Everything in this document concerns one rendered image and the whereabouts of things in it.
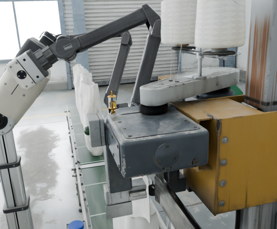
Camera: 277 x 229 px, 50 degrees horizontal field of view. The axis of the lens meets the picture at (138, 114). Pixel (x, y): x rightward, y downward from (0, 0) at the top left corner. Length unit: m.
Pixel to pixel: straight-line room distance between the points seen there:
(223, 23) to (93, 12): 7.66
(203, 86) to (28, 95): 0.77
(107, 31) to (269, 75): 0.63
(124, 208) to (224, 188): 0.35
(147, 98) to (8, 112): 0.80
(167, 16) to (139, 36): 7.59
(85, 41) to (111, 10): 7.30
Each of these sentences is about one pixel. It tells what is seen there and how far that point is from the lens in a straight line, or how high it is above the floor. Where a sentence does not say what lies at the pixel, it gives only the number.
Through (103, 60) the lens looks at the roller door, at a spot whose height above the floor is 0.73.
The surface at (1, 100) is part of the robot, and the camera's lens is 1.47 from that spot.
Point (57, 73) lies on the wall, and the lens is 8.49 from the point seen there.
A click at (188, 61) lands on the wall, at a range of 9.32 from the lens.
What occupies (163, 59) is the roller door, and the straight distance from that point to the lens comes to 8.94.
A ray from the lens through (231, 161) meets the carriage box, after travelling 0.93.
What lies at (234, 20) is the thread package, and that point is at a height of 1.60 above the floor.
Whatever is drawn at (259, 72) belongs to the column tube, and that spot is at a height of 1.44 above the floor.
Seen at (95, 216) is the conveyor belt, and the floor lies 0.38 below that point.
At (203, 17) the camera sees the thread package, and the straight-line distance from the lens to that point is 0.86.
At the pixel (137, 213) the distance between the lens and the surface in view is 1.34.
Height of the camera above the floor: 1.60
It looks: 17 degrees down
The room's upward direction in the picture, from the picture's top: 2 degrees counter-clockwise
